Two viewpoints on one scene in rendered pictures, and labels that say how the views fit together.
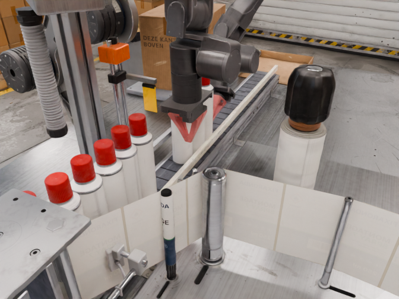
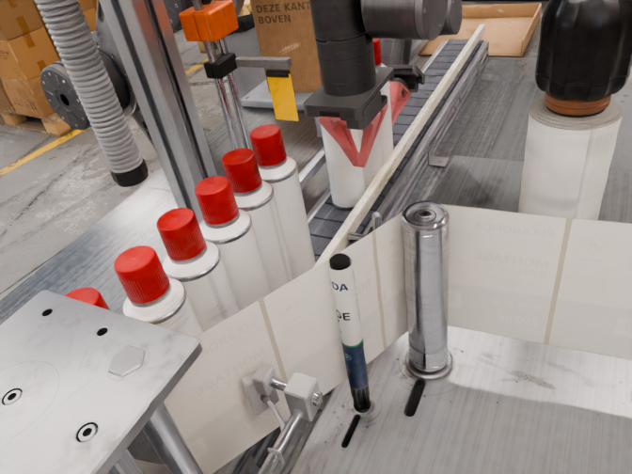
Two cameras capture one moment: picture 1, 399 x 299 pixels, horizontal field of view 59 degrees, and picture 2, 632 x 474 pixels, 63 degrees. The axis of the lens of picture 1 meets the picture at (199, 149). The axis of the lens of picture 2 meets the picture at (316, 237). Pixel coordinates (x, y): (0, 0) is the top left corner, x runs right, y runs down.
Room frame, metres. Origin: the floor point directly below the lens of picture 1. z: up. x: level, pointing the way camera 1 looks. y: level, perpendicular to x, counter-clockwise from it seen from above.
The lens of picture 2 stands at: (0.10, 0.03, 1.31)
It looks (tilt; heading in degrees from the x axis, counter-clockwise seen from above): 37 degrees down; 7
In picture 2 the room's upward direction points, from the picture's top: 11 degrees counter-clockwise
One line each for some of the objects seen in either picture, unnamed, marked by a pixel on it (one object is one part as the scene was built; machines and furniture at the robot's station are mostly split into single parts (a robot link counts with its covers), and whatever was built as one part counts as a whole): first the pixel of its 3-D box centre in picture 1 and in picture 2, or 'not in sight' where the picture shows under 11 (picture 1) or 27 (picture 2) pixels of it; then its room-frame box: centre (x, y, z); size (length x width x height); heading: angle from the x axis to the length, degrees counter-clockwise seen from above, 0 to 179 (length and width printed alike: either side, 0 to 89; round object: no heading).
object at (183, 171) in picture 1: (224, 124); (412, 133); (0.89, -0.07, 0.91); 1.07 x 0.01 x 0.02; 154
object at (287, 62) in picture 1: (276, 66); (481, 28); (1.54, -0.35, 0.85); 0.30 x 0.26 x 0.04; 154
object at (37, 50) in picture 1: (44, 77); (89, 77); (0.54, 0.25, 1.18); 0.04 x 0.04 x 0.21
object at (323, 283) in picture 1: (335, 245); not in sight; (0.37, -0.21, 0.97); 0.02 x 0.02 x 0.19
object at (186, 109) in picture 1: (186, 88); (347, 68); (0.63, 0.02, 1.12); 0.10 x 0.07 x 0.07; 154
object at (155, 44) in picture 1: (185, 45); (326, 13); (1.40, 0.05, 0.99); 0.30 x 0.24 x 0.27; 162
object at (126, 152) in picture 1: (126, 175); (260, 237); (0.54, 0.14, 0.98); 0.05 x 0.05 x 0.20
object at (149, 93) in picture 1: (149, 97); (282, 95); (0.65, 0.10, 1.09); 0.03 x 0.01 x 0.06; 64
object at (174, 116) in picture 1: (190, 119); (359, 125); (0.64, 0.02, 1.05); 0.07 x 0.07 x 0.09; 64
